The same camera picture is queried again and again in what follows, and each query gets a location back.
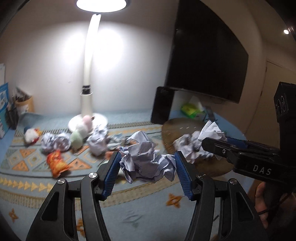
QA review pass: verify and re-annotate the black phone on stand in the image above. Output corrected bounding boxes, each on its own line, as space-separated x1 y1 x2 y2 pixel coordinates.
151 86 175 125

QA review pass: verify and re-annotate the orange snack packet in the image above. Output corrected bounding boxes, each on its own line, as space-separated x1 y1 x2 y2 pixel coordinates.
47 150 70 178

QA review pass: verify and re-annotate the white desk lamp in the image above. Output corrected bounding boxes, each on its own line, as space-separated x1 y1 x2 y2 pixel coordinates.
68 0 130 132

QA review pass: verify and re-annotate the large grey paper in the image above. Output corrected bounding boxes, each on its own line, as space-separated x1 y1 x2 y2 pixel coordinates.
119 131 177 183

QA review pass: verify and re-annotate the black mesh pen holder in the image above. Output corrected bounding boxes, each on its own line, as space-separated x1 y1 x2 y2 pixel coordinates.
6 108 19 130

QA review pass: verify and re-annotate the blue boxed book set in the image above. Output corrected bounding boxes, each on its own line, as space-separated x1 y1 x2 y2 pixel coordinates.
0 83 9 138

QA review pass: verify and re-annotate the white kitty plush toy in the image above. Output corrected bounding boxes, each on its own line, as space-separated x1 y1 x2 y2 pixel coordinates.
23 126 42 145

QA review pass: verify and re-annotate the person's right hand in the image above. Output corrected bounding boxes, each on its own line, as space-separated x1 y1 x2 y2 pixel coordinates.
255 182 268 229

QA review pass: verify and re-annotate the small metal stand ornament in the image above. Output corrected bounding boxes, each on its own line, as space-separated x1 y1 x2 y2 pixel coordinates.
203 106 217 123

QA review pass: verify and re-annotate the patterned blue woven rug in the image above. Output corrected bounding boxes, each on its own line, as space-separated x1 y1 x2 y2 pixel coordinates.
0 112 253 241

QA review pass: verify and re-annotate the paper ball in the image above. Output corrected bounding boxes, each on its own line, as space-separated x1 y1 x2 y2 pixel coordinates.
86 127 108 156
41 133 57 153
54 133 71 152
197 119 228 160

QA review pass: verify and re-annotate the black wall television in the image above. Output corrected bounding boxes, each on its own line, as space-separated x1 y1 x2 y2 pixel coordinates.
165 1 248 103

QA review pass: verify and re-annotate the golden ribbed bowl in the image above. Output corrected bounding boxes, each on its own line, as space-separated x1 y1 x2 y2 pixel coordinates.
162 118 233 177

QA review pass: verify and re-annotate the green tissue box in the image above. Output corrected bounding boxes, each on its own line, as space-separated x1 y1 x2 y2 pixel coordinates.
181 103 203 119

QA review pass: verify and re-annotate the three-ball dango plush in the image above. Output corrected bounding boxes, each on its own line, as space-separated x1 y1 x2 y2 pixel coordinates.
70 115 93 150

